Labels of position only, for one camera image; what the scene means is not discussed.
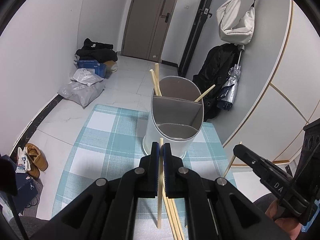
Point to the teal plaid tablecloth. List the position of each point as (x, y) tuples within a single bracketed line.
[(100, 135)]

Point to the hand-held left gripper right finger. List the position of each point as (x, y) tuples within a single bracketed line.
[(168, 170)]

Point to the large grey parcel bag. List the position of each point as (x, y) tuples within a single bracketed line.
[(82, 93)]

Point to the wooden chopstick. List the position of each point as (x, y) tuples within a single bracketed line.
[(206, 93), (228, 166), (160, 212), (157, 72), (154, 80)]

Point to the brown paper bag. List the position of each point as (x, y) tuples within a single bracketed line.
[(110, 63)]

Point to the dark blue box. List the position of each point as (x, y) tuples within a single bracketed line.
[(25, 192)]

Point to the white wardrobe gold trim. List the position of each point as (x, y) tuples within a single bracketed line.
[(287, 105)]

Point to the dark cloth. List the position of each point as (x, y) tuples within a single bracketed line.
[(7, 175)]

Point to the person's right hand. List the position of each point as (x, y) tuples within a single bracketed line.
[(285, 223)]

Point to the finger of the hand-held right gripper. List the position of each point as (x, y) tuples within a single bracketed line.
[(247, 158)]

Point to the tan boot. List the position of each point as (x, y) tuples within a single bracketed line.
[(33, 172), (37, 155)]

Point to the white sling bag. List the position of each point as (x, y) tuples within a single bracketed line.
[(235, 30)]

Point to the pile of black clothes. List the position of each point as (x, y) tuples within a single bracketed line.
[(95, 52)]

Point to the black jacket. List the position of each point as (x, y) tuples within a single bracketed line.
[(215, 67)]

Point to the white plastic bag blue print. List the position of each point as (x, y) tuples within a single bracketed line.
[(22, 162)]

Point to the white utensil holder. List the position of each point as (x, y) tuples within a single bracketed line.
[(152, 130)]

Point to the silver folded umbrella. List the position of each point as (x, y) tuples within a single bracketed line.
[(228, 90)]

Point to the blue cardboard box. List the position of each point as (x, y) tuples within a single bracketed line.
[(93, 67)]

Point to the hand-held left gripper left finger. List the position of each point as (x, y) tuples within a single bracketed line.
[(155, 160)]

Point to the small grey parcel bag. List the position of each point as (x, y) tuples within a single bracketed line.
[(86, 77)]

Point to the bundle of wooden chopsticks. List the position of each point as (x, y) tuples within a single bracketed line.
[(173, 217)]

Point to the grey-brown entrance door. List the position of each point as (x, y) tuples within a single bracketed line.
[(140, 30)]

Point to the black interior door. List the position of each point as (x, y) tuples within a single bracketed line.
[(197, 30)]

